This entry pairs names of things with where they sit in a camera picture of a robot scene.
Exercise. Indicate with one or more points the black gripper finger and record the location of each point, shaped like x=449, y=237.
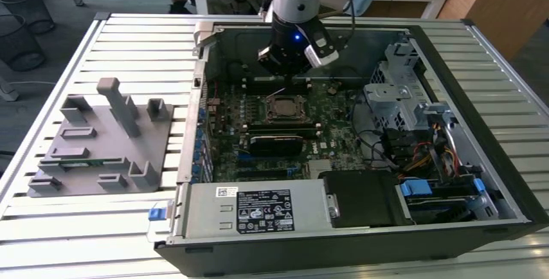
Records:
x=290, y=81

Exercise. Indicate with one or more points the thin metal locking lever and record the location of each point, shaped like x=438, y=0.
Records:
x=291, y=116
x=276, y=93

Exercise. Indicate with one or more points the CPU socket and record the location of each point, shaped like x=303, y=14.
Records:
x=267, y=119

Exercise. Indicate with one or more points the black RAM slot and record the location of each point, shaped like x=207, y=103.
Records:
x=263, y=82
x=283, y=133
x=256, y=90
x=283, y=126

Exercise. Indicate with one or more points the round coin battery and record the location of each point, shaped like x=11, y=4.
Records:
x=331, y=91

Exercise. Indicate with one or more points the black graphics card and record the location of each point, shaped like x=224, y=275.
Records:
x=274, y=147

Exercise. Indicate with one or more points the silver drive cage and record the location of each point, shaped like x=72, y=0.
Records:
x=386, y=95

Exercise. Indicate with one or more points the green motherboard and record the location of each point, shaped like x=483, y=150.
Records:
x=343, y=160

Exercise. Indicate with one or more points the silver chipset heatsink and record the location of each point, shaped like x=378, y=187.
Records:
x=319, y=167

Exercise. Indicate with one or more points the black expansion slot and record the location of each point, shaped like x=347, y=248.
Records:
x=262, y=173

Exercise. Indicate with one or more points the black connector block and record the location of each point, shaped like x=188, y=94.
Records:
x=397, y=140

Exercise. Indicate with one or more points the black plastic shroud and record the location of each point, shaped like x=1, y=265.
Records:
x=369, y=198

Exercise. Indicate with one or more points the silver power supply black label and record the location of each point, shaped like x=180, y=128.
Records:
x=206, y=208

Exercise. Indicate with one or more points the blue disk carrier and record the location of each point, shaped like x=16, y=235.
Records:
x=415, y=189

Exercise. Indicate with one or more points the grey plastic parts rack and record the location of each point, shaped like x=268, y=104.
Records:
x=111, y=145

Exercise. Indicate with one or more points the blue case latch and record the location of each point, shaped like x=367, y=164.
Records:
x=156, y=214

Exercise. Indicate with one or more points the green RAM stick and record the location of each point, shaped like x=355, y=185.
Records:
x=96, y=163

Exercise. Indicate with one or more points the wooden cabinet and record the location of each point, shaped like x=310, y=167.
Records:
x=506, y=9

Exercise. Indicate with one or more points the blue drive clip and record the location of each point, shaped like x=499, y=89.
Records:
x=478, y=186

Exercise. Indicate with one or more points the black open PC case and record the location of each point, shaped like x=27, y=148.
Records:
x=343, y=253

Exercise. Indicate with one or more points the black mesh waste basket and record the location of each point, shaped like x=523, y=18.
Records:
x=23, y=50
x=40, y=12

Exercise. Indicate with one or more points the white wrist camera black face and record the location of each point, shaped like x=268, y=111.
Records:
x=322, y=54

